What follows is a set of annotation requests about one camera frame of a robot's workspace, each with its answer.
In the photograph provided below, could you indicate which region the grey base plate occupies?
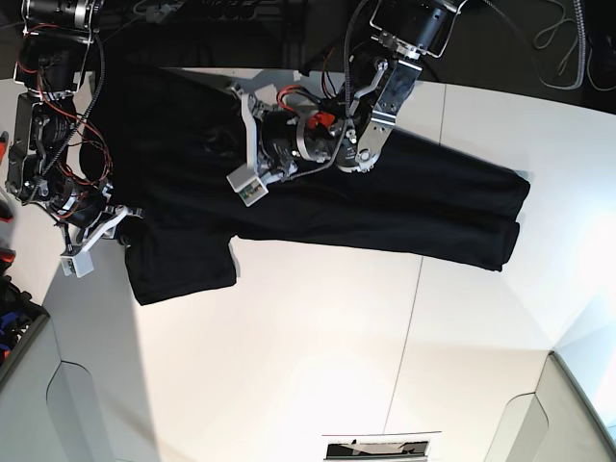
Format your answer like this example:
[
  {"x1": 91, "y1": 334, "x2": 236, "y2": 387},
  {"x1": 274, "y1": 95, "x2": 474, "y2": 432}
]
[
  {"x1": 1, "y1": 317, "x2": 115, "y2": 461},
  {"x1": 485, "y1": 351, "x2": 615, "y2": 462}
]

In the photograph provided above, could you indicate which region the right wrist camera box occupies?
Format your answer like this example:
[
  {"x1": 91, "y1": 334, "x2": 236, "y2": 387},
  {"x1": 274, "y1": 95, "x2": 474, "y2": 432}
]
[{"x1": 61, "y1": 250, "x2": 94, "y2": 278}]

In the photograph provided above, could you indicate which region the red and black tool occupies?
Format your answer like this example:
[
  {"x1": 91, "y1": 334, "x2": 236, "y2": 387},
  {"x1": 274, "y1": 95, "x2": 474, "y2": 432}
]
[{"x1": 0, "y1": 131, "x2": 10, "y2": 163}]

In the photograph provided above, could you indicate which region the white label card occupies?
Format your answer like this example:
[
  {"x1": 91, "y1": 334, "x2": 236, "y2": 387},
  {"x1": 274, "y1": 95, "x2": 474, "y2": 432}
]
[{"x1": 322, "y1": 431, "x2": 442, "y2": 461}]

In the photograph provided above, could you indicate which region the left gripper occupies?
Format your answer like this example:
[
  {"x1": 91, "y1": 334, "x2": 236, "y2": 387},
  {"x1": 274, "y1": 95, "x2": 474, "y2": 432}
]
[{"x1": 227, "y1": 82, "x2": 345, "y2": 186}]

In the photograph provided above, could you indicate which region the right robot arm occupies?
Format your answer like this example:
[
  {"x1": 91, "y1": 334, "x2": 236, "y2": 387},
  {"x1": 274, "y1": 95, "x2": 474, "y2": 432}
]
[{"x1": 5, "y1": 1, "x2": 141, "y2": 257}]

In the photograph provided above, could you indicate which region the bin of colourful clothes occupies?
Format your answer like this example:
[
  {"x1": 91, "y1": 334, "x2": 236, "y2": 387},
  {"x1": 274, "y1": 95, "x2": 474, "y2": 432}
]
[{"x1": 1, "y1": 242, "x2": 50, "y2": 385}]

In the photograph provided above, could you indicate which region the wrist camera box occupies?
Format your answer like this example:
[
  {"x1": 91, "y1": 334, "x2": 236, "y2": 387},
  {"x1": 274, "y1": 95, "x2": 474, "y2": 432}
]
[
  {"x1": 226, "y1": 165, "x2": 269, "y2": 207},
  {"x1": 61, "y1": 250, "x2": 94, "y2": 278}
]

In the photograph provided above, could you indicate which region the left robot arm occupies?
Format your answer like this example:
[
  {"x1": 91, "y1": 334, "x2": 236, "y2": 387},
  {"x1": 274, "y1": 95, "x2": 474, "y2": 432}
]
[{"x1": 227, "y1": 1, "x2": 465, "y2": 201}]

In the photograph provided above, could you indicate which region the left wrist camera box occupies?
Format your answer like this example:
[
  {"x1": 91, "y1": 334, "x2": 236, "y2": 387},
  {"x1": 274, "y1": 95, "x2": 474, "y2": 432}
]
[{"x1": 226, "y1": 165, "x2": 269, "y2": 207}]

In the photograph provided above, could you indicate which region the black t-shirt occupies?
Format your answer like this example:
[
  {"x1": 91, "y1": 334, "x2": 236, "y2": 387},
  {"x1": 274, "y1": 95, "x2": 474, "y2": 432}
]
[{"x1": 90, "y1": 61, "x2": 530, "y2": 305}]

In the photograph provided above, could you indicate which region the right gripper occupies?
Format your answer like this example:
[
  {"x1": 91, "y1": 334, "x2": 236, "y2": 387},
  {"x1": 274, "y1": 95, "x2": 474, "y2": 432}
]
[{"x1": 50, "y1": 185, "x2": 143, "y2": 253}]

